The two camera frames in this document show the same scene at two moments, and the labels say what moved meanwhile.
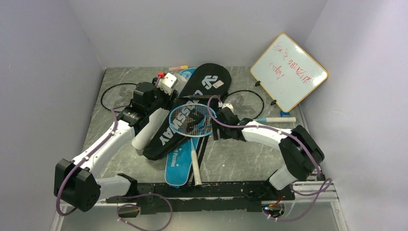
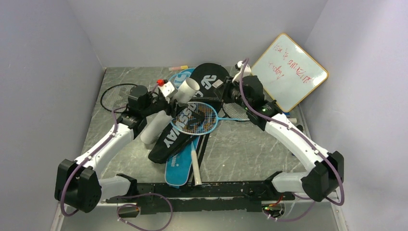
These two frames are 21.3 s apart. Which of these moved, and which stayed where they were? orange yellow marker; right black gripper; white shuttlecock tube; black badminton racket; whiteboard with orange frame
Moved: right black gripper; white shuttlecock tube
Stayed: whiteboard with orange frame; black badminton racket; orange yellow marker
